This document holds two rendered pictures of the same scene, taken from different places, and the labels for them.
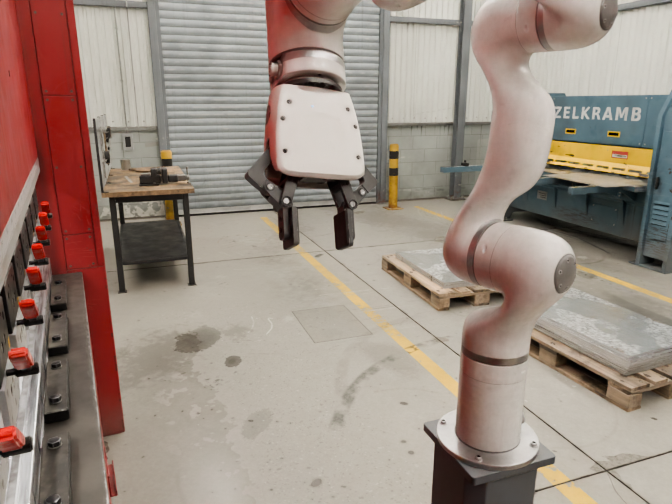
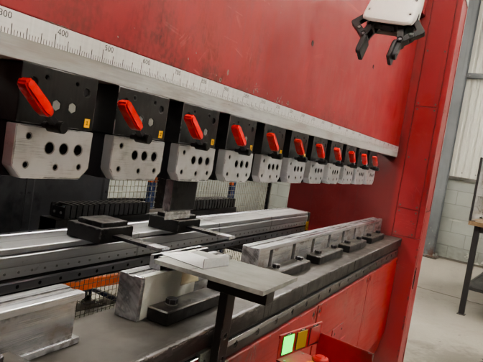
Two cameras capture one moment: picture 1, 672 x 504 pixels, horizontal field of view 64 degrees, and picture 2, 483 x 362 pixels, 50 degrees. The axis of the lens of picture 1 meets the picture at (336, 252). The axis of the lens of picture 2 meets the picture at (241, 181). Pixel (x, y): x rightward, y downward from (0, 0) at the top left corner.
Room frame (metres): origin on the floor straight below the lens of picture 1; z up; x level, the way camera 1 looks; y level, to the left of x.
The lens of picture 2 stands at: (-0.25, -0.68, 1.27)
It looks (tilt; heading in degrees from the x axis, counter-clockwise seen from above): 4 degrees down; 53
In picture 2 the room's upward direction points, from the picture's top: 9 degrees clockwise
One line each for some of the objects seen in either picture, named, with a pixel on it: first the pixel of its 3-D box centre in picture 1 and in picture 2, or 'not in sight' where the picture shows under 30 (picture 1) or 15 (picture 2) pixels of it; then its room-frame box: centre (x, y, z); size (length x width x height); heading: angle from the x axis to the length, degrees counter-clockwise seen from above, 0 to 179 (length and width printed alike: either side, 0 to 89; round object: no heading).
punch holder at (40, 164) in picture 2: not in sight; (39, 122); (-0.03, 0.16, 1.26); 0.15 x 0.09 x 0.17; 26
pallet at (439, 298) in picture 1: (446, 275); not in sight; (4.73, -1.02, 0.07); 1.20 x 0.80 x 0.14; 18
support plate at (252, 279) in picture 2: not in sight; (226, 270); (0.42, 0.22, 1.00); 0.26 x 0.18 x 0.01; 116
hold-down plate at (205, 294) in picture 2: not in sight; (195, 302); (0.41, 0.32, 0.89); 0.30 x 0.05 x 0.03; 26
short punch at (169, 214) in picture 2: not in sight; (180, 198); (0.35, 0.35, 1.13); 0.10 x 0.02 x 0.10; 26
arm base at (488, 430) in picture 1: (490, 395); not in sight; (0.90, -0.29, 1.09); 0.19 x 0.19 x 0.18
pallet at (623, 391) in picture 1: (592, 343); not in sight; (3.28, -1.71, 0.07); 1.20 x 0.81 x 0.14; 23
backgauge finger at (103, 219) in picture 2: not in sight; (123, 234); (0.29, 0.49, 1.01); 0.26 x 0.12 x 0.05; 116
